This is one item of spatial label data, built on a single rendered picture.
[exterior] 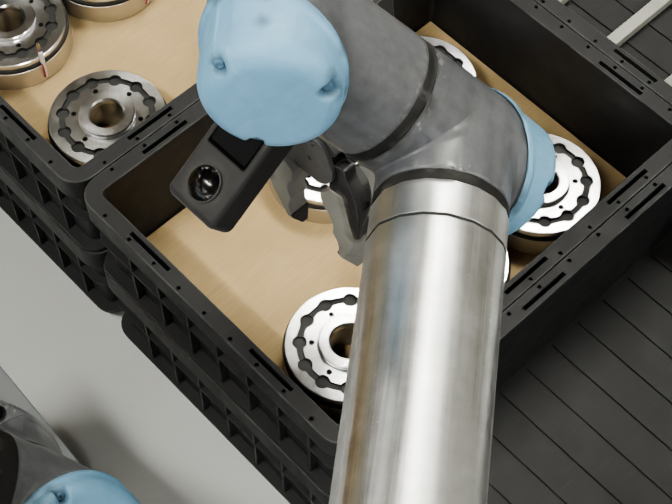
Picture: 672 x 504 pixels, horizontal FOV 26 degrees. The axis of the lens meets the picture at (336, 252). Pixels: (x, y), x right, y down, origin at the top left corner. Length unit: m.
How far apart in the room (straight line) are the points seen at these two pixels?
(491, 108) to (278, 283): 0.44
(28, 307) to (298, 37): 0.71
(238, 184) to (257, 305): 0.30
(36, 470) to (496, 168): 0.36
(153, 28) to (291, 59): 0.67
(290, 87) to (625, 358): 0.55
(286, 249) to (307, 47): 0.53
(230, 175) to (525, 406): 0.36
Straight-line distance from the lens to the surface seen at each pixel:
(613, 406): 1.17
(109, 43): 1.35
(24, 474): 0.95
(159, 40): 1.35
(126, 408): 1.30
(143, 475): 1.28
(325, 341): 1.13
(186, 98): 1.18
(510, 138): 0.80
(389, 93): 0.75
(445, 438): 0.69
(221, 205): 0.91
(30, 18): 1.34
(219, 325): 1.07
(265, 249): 1.22
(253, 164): 0.91
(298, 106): 0.72
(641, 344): 1.20
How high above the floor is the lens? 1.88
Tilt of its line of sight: 60 degrees down
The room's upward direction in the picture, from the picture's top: straight up
